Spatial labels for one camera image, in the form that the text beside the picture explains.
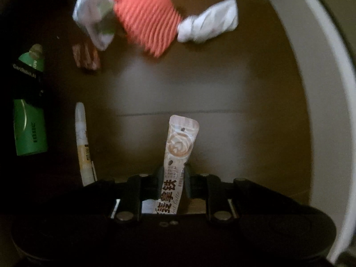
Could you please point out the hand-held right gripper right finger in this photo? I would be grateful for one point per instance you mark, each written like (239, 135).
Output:
(188, 183)

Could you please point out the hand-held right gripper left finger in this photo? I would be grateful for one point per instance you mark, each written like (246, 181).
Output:
(160, 182)

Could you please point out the beige coffee stick sachet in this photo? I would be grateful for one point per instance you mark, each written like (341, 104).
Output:
(178, 144)

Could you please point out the green bottle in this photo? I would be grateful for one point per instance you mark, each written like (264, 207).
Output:
(29, 128)

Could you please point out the brown wrapper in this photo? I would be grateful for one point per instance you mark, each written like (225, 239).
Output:
(86, 57)

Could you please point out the red plastic bag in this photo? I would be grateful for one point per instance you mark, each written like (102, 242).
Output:
(144, 16)

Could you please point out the white yellow tube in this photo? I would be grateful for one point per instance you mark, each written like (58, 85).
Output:
(83, 144)

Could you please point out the crumpled white green wrapper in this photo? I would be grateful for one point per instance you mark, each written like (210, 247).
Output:
(91, 11)

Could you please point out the crumpled white tissue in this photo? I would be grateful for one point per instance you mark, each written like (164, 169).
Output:
(211, 19)

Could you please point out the white and brown wardrobe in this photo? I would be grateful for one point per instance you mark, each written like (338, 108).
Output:
(319, 75)

